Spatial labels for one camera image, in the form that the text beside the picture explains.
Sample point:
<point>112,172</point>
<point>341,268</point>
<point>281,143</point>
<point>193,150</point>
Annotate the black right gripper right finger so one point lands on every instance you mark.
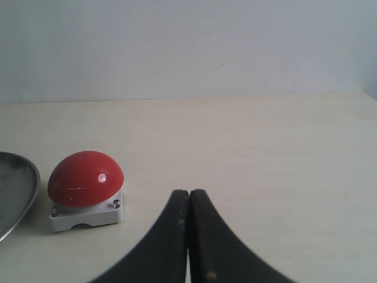
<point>216,254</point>

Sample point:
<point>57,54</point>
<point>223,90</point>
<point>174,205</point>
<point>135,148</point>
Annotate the red dome push button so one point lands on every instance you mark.
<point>86,189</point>

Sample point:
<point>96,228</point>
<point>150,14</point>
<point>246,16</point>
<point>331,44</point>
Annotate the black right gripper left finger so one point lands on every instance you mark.
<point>161,256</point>

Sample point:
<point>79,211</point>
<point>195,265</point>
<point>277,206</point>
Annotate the round silver metal plate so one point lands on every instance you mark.
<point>20,183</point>

